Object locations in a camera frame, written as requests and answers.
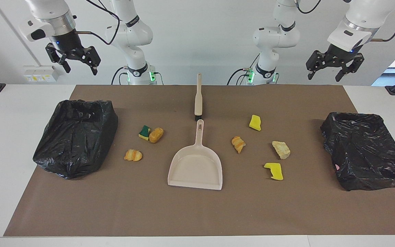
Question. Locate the beige hand brush black bristles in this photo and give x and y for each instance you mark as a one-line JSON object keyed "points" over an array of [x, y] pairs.
{"points": [[198, 99]]}

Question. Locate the brown table mat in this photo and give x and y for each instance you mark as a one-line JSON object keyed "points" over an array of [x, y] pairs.
{"points": [[252, 212]]}

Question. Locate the beige plastic dustpan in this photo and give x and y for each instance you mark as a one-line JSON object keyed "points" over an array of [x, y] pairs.
{"points": [[195, 168]]}

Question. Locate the green and yellow sponge piece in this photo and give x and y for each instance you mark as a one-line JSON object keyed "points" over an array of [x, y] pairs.
{"points": [[145, 132]]}

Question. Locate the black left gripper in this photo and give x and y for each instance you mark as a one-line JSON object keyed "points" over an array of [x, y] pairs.
{"points": [[339, 55]]}

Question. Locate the orange striped croissant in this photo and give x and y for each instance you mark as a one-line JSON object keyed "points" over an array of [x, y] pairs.
{"points": [[133, 155], [238, 144]]}

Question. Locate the pale beige bread chunk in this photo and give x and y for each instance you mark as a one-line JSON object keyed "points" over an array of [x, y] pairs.
{"points": [[281, 150]]}

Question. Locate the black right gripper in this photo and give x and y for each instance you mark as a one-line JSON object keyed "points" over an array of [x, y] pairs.
{"points": [[66, 43]]}

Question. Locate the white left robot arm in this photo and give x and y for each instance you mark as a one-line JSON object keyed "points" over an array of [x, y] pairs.
{"points": [[273, 37]]}

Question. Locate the yellow notched sponge piece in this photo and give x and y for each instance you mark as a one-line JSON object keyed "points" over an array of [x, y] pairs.
{"points": [[275, 170]]}

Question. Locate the black bag-lined bin pink spot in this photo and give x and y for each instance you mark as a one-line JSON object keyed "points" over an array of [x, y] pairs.
{"points": [[365, 151]]}

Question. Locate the white wall socket box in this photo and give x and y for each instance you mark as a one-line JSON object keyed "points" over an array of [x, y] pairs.
{"points": [[41, 73]]}

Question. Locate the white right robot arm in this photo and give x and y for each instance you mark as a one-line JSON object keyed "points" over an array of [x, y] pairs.
{"points": [[132, 37]]}

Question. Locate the white wall conduit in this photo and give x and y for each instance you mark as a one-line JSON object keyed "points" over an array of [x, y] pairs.
{"points": [[17, 34]]}

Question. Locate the brown oval bread roll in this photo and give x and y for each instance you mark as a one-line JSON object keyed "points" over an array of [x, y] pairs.
{"points": [[156, 135]]}

